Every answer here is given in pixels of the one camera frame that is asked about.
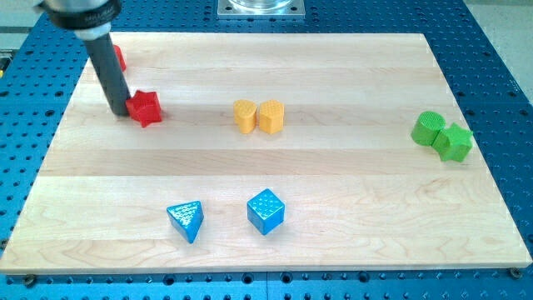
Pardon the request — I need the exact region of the green cylinder block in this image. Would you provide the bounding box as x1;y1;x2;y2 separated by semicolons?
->
411;111;446;146

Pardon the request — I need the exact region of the green star block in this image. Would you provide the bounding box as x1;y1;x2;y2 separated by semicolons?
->
431;123;473;163

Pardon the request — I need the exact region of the clear robot base mount plate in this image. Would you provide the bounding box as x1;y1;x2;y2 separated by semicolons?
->
217;0;306;20

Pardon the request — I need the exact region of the light wooden board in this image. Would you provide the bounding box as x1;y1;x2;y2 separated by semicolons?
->
1;32;531;274

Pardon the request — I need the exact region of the red circle block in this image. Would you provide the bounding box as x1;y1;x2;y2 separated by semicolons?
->
113;44;127;72

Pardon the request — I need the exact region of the yellow heart block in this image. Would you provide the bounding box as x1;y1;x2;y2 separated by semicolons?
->
233;99;257;134

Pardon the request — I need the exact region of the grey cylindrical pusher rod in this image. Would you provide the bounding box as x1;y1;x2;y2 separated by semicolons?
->
74;22;131;117

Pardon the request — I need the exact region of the robot arm end black collar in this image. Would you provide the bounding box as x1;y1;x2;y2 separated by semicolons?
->
33;0;122;30

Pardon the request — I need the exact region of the blue cube block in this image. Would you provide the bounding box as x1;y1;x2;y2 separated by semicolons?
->
247;188;286;235

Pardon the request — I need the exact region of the yellow hexagon block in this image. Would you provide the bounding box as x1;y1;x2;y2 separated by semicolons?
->
259;99;285;134

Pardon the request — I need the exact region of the blue triangle block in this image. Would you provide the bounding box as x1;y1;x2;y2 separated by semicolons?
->
166;201;204;243

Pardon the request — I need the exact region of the blue perforated metal table plate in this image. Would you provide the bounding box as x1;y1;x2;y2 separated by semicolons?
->
1;1;532;299

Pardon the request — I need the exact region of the red star block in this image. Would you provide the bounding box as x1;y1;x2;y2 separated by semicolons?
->
126;90;162;128

